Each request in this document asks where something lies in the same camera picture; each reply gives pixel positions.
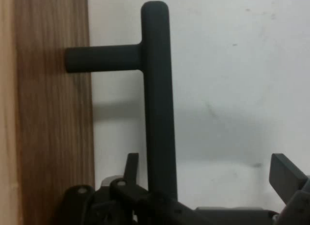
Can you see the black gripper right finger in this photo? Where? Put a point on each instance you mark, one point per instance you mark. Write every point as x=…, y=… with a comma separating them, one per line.
x=285, y=176

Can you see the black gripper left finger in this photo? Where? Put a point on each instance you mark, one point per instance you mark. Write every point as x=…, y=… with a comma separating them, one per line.
x=126, y=193

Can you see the brown wooden drawer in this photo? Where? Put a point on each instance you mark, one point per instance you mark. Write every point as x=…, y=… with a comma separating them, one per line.
x=53, y=113

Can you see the brown wooden drawer cabinet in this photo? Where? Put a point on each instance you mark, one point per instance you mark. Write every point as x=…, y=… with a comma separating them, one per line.
x=6, y=89

